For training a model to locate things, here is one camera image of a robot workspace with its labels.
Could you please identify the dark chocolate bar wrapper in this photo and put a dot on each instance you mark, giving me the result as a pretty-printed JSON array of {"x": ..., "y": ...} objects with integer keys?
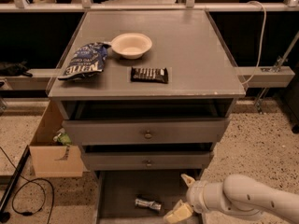
[{"x": 156, "y": 75}]

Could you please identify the grey top drawer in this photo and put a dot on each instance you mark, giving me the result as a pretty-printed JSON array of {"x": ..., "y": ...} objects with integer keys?
[{"x": 145, "y": 131}]

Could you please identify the metal railing frame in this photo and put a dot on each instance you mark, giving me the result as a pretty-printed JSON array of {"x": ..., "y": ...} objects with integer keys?
[{"x": 79, "y": 5}]

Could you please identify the blue kettle chips bag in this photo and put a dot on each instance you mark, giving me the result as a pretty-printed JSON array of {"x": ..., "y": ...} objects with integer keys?
[{"x": 87, "y": 61}]

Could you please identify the grey bottom drawer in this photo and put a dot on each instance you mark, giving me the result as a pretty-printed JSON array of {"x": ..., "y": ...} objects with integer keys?
[{"x": 117, "y": 191}]

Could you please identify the grey drawer cabinet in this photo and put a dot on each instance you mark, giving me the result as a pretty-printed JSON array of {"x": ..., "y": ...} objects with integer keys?
[{"x": 202, "y": 82}]

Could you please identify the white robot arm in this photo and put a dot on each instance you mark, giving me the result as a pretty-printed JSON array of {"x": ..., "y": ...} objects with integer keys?
[{"x": 236, "y": 196}]

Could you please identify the grey middle drawer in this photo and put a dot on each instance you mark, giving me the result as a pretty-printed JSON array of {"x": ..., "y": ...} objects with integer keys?
[{"x": 146, "y": 160}]

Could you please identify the black floor bar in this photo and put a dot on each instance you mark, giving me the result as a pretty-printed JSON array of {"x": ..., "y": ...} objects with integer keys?
[{"x": 10, "y": 182}]

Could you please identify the cardboard box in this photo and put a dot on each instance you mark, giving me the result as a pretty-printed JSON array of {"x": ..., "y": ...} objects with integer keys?
[{"x": 50, "y": 158}]

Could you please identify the green packet in box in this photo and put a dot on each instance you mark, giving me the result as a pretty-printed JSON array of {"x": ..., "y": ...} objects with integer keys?
[{"x": 62, "y": 138}]

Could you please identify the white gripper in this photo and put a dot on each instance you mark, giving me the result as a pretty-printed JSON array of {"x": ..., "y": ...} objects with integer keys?
[{"x": 194, "y": 194}]

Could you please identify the white paper bowl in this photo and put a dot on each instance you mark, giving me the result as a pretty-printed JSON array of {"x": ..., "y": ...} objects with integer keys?
[{"x": 131, "y": 45}]

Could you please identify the grey drawer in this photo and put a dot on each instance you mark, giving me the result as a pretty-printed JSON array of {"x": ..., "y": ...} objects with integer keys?
[
  {"x": 117, "y": 191},
  {"x": 146, "y": 160},
  {"x": 145, "y": 131}
]

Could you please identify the silver blue redbull can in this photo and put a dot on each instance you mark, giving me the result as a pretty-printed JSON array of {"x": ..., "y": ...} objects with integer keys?
[{"x": 143, "y": 203}]

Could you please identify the black cloth on ledge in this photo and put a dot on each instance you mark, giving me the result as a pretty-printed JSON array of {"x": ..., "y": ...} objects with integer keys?
[{"x": 14, "y": 69}]

